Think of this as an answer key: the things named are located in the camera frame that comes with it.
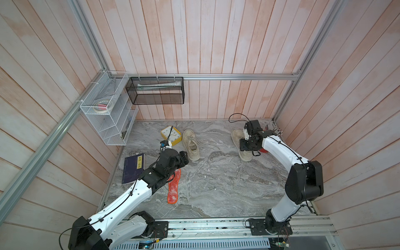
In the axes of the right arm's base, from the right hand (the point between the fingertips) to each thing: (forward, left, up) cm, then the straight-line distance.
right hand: (244, 145), depth 92 cm
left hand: (-14, +36, +8) cm, 39 cm away
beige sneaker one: (+4, +33, -2) cm, 33 cm away
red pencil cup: (-19, 0, +22) cm, 29 cm away
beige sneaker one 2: (+15, +1, -7) cm, 16 cm away
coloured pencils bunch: (+7, -19, +7) cm, 21 cm away
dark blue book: (-11, +68, -8) cm, 69 cm away
